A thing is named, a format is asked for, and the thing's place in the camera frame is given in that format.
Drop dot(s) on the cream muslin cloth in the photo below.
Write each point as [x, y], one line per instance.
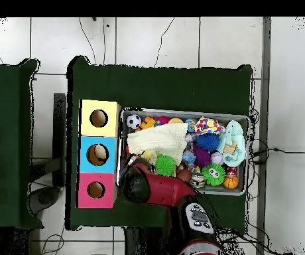
[160, 139]

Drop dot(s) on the yellow plush toy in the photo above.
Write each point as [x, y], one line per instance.
[146, 154]

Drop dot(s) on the green puffer toy with eyes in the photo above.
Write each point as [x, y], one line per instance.
[213, 174]
[165, 165]

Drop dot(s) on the mint green cloth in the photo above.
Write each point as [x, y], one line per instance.
[234, 135]

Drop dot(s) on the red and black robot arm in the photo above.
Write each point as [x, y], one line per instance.
[163, 188]

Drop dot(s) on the shallow metal mesh bin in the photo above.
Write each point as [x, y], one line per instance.
[168, 113]

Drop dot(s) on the wooden box with three holes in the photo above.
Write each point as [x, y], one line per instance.
[85, 164]

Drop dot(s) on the small soccer ball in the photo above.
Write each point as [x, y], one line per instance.
[134, 121]

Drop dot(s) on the purple spiky rubber toy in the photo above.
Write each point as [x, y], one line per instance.
[201, 156]

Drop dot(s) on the dark green table cloth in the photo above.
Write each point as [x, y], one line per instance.
[9, 132]
[155, 87]

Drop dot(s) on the small blue puffer ball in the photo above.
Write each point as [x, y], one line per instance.
[207, 141]

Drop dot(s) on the white polka dot cloth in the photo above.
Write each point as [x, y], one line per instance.
[209, 125]

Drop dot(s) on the small white baseball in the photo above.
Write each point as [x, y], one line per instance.
[216, 158]

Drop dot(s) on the small orange basketball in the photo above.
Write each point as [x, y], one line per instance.
[231, 182]

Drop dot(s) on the black upright panel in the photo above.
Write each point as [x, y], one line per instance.
[59, 132]

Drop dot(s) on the grey plastic base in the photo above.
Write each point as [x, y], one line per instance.
[45, 198]

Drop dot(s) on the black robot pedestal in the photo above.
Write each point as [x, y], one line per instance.
[142, 244]

